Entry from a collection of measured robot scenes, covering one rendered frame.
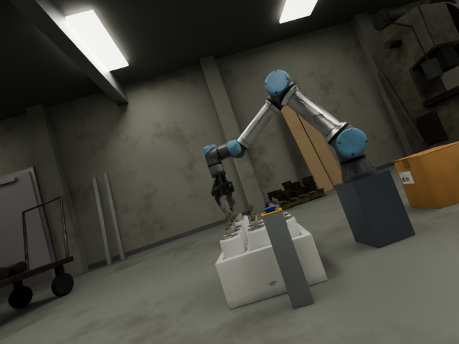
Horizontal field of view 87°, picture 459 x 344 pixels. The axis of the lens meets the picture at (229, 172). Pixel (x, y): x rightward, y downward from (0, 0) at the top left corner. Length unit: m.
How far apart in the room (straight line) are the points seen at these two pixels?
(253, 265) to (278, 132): 4.30
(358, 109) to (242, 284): 5.25
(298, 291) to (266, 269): 0.17
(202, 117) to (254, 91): 1.21
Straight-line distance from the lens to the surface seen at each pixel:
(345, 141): 1.12
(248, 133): 1.33
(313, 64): 5.96
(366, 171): 1.26
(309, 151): 4.71
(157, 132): 5.14
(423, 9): 5.52
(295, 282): 0.89
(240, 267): 1.01
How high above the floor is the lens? 0.40
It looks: 6 degrees up
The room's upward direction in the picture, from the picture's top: 19 degrees counter-clockwise
